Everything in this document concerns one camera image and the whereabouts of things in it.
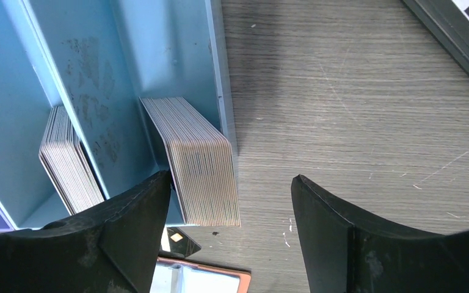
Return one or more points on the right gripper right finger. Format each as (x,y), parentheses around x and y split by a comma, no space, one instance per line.
(349,249)

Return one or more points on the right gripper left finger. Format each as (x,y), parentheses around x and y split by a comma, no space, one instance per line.
(111,247)

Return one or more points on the brown leather card holder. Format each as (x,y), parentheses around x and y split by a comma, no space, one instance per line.
(174,275)

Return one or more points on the black credit card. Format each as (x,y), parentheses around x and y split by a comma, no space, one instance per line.
(177,244)

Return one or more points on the black card middle bin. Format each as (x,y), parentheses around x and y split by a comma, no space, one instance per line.
(66,162)

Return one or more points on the tan card right bin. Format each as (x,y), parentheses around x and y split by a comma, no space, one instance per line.
(200,159)

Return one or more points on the right light blue bin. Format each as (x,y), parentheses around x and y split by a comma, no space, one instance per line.
(154,49)

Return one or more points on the black white chessboard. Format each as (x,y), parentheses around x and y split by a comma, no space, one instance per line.
(448,22)

